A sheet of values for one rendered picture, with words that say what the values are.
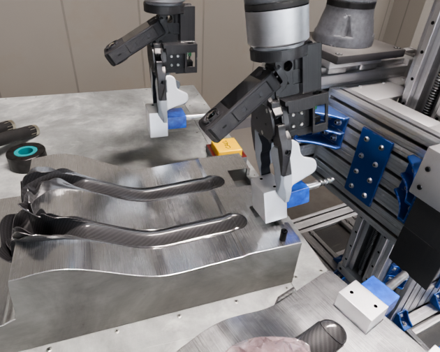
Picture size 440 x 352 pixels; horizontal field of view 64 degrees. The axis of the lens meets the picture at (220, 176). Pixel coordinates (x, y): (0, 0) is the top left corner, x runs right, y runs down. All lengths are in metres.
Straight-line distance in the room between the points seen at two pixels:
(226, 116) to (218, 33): 2.03
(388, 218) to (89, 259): 0.67
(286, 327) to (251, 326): 0.05
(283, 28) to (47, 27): 1.85
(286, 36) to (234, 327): 0.33
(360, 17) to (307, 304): 0.69
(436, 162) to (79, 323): 0.57
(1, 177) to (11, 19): 1.40
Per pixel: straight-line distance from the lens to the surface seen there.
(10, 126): 1.06
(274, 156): 0.48
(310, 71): 0.48
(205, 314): 0.55
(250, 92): 0.45
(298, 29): 0.44
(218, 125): 0.44
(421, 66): 0.94
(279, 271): 0.56
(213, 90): 2.56
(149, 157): 0.87
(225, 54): 2.52
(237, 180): 0.68
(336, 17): 0.96
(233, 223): 0.55
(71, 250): 0.47
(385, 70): 1.09
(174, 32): 0.68
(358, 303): 0.50
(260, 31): 0.44
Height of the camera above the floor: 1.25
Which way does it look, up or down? 35 degrees down
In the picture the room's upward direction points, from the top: 3 degrees clockwise
